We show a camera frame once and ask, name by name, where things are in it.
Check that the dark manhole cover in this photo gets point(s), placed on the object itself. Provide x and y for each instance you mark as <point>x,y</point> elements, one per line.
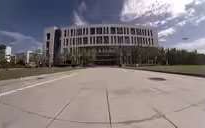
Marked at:
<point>157,79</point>

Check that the grey concrete slab road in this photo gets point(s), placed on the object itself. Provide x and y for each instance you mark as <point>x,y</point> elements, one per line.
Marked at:
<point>100,100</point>

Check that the dark wood of trees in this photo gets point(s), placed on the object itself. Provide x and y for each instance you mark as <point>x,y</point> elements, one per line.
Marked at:
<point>183,56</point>

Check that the grass strip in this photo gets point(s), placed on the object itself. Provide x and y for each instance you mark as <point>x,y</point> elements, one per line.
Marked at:
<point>183,68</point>

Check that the grass lawn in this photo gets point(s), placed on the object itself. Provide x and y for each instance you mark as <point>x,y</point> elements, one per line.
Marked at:
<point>23,72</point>

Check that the white painted line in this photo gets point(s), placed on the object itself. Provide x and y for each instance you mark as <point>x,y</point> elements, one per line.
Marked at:
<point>30,86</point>

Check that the pale curved building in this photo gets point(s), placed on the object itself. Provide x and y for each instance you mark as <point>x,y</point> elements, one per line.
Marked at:
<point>103,35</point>

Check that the row of trees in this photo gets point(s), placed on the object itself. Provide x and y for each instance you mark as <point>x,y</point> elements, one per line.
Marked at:
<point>140,55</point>

